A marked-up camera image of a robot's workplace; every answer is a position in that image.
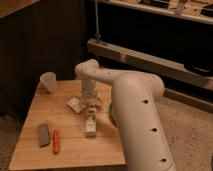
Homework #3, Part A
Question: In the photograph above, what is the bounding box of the wooden folding table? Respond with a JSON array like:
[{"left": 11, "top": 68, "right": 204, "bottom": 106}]
[{"left": 9, "top": 80, "right": 125, "bottom": 171}]

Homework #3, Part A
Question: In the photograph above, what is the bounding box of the wooden shelf rail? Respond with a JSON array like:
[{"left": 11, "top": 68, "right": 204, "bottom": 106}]
[{"left": 87, "top": 39, "right": 213, "bottom": 113}]

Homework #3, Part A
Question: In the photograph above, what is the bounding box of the white rectangular block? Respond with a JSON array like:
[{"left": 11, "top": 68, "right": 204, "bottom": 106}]
[{"left": 67, "top": 97, "right": 82, "bottom": 114}]

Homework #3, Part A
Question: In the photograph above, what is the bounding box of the white labelled bottle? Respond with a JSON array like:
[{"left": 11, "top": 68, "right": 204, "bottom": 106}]
[{"left": 86, "top": 107, "right": 97, "bottom": 137}]

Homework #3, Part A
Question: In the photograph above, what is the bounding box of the dark wooden cabinet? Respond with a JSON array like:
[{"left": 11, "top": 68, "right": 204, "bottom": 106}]
[{"left": 0, "top": 0, "right": 86, "bottom": 117}]

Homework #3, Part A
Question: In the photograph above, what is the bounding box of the grey sponge block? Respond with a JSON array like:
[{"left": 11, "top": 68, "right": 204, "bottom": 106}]
[{"left": 37, "top": 123, "right": 50, "bottom": 147}]

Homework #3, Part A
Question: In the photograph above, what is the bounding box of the upper bench with clutter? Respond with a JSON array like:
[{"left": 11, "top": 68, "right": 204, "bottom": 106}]
[{"left": 98, "top": 0, "right": 213, "bottom": 25}]

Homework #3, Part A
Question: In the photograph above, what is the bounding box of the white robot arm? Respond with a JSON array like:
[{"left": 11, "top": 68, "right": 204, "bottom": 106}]
[{"left": 75, "top": 59, "right": 177, "bottom": 171}]

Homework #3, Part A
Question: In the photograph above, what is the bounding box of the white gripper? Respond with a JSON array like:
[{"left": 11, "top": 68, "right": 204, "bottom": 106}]
[{"left": 80, "top": 79, "right": 103, "bottom": 112}]

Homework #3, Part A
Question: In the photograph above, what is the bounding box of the metal pole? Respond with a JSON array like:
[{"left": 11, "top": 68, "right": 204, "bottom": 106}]
[{"left": 95, "top": 0, "right": 101, "bottom": 41}]

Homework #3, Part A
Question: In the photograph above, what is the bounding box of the translucent plastic cup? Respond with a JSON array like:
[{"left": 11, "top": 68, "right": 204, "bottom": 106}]
[{"left": 40, "top": 72, "right": 57, "bottom": 93}]

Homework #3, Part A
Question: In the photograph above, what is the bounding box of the green bowl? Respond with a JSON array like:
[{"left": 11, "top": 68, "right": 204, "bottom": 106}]
[{"left": 109, "top": 103, "right": 117, "bottom": 126}]

